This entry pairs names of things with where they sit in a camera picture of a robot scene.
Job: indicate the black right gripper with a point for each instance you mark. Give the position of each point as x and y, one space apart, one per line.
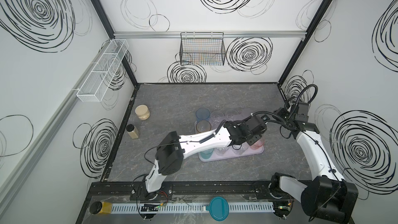
283 114

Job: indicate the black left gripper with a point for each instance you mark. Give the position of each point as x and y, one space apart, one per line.
254 137

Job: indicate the small pink plastic glass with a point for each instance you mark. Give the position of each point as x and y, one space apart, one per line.
258 144

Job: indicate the tall yellow plastic glass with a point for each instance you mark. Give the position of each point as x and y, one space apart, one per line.
203 126

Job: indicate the teal dimpled plastic glass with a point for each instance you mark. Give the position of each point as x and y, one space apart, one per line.
206 154

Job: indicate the tall blue textured glass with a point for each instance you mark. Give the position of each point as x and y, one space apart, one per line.
202 114

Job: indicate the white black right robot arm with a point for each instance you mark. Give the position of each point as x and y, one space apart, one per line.
329 196

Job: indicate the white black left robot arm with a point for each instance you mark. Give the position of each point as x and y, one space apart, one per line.
174 148

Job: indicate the lilac plastic tray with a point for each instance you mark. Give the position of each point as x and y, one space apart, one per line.
230 154

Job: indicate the teal round lid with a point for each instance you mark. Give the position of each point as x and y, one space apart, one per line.
218 208

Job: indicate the oat jar with beige lid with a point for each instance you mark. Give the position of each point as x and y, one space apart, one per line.
142 112

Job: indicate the small bottle with barcode label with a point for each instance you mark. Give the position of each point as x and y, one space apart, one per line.
132 131

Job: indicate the yellow jar with black lid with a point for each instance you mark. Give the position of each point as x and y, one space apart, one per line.
100 207

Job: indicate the black wire wall basket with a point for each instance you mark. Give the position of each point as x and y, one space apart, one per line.
202 51

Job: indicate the aluminium wall rail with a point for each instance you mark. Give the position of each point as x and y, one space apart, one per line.
211 34

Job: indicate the white slotted cable duct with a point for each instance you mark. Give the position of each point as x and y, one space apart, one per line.
181 208

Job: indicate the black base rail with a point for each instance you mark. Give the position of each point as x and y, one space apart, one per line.
173 190

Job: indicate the white mesh wall shelf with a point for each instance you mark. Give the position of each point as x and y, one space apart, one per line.
105 67

